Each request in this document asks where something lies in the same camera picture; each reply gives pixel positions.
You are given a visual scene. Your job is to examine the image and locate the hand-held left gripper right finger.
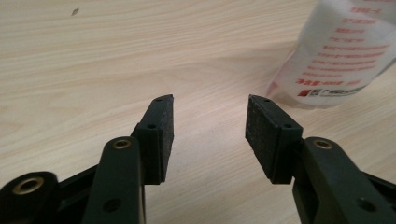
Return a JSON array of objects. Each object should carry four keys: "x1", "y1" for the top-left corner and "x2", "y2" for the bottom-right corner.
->
[{"x1": 245, "y1": 94, "x2": 396, "y2": 224}]

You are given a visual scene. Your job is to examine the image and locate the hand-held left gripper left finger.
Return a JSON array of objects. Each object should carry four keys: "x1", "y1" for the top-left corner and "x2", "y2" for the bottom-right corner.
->
[{"x1": 81, "y1": 93, "x2": 175, "y2": 224}]

